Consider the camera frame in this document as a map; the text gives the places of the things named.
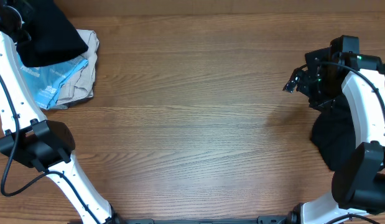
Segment black t-shirt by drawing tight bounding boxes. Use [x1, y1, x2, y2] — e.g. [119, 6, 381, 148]
[16, 0, 88, 67]

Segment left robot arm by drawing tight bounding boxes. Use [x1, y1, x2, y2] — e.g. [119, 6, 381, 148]
[0, 1, 122, 223]

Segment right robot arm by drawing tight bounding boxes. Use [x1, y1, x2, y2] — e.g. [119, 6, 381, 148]
[283, 35, 385, 223]

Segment folded beige shirt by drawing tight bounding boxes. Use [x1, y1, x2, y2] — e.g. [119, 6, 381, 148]
[58, 29, 100, 101]

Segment folded light blue printed shirt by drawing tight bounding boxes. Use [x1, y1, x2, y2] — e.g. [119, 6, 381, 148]
[18, 56, 88, 110]

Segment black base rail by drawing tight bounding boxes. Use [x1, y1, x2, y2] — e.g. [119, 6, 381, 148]
[105, 214, 300, 224]

